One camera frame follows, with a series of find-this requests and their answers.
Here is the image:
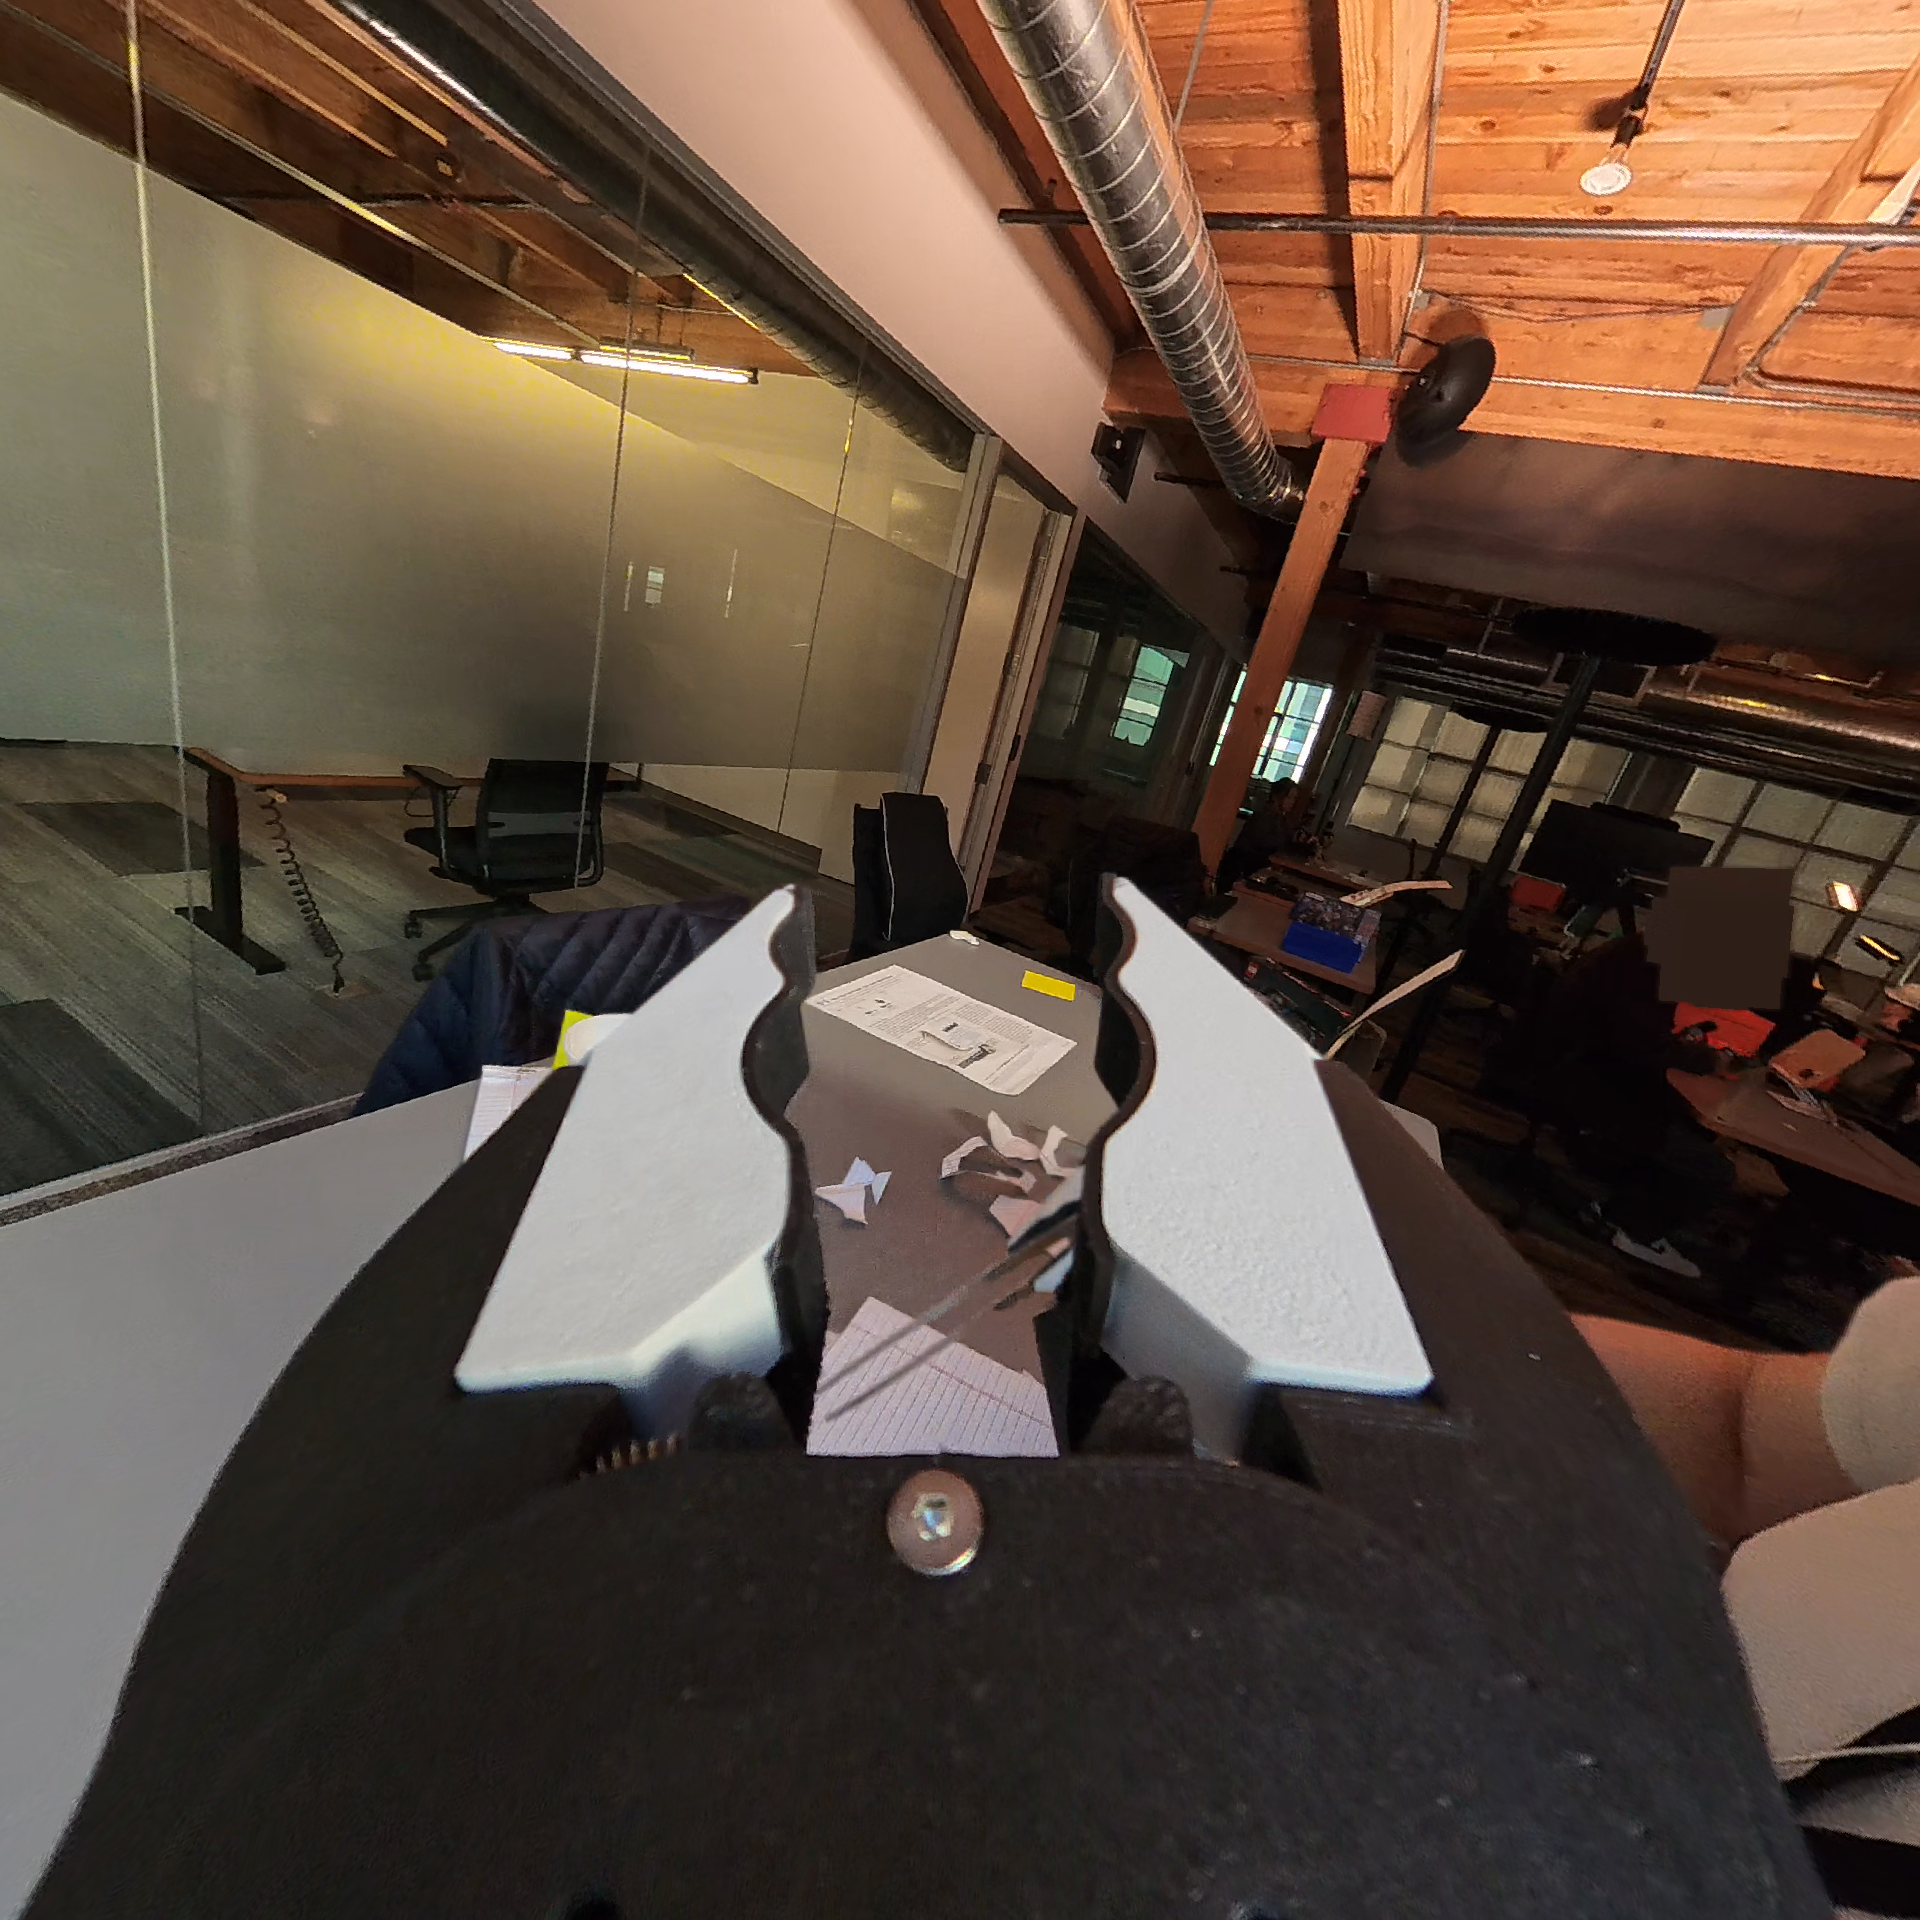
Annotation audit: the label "metal ceiling pipe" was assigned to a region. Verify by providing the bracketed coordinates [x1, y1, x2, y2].
[998, 210, 1920, 252]

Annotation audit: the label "round black vent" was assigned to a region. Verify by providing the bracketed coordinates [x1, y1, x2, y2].
[1507, 604, 1720, 673]

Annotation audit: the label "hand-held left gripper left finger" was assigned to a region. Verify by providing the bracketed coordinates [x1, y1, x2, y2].
[451, 881, 831, 1406]

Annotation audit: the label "scattered lined paper scraps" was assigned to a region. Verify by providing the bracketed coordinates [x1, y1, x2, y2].
[815, 1107, 1090, 1239]

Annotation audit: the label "grey desk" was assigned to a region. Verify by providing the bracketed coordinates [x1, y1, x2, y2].
[0, 930, 1450, 1906]

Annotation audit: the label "ceiling spot lamp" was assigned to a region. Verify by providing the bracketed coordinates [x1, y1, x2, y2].
[1578, 90, 1653, 200]

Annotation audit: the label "lined notepad brown backing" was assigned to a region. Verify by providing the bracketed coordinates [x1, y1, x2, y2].
[465, 1062, 557, 1160]

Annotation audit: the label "metal air duct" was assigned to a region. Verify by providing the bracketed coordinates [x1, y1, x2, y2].
[976, 0, 1307, 519]

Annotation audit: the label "wood edged meeting table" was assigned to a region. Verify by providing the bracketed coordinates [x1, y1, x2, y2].
[180, 747, 648, 991]

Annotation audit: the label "black mesh office chair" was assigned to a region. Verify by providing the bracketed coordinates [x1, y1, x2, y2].
[402, 757, 610, 944]

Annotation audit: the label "long metal tweezers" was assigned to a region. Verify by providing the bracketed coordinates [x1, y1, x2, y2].
[823, 1196, 1087, 1418]

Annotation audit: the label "lined notepad printed label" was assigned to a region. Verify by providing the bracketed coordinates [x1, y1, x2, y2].
[807, 1296, 1059, 1458]

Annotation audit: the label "fluorescent ceiling light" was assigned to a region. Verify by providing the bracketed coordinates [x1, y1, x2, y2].
[496, 336, 760, 387]

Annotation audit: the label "black chair back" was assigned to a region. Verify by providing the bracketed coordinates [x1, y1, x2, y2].
[850, 793, 970, 962]

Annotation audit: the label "grid window wall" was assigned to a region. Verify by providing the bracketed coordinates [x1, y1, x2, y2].
[1051, 629, 1920, 962]

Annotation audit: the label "blue box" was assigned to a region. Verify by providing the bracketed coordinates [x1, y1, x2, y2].
[1283, 891, 1384, 970]

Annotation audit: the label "printed instruction sheet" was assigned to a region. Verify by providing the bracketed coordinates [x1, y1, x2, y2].
[811, 964, 1079, 1094]

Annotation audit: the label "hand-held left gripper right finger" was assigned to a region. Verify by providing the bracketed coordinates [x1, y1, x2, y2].
[1047, 871, 1437, 1459]

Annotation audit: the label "person's right forearm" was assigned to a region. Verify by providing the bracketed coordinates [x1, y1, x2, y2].
[1568, 1304, 1877, 1538]

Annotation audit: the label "black dome speaker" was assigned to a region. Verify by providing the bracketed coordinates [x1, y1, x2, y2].
[1395, 332, 1500, 464]

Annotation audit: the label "black monitor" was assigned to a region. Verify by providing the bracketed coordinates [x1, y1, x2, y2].
[1523, 802, 1683, 903]

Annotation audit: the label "dark puffer jacket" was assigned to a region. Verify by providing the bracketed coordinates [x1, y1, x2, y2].
[355, 899, 752, 1119]

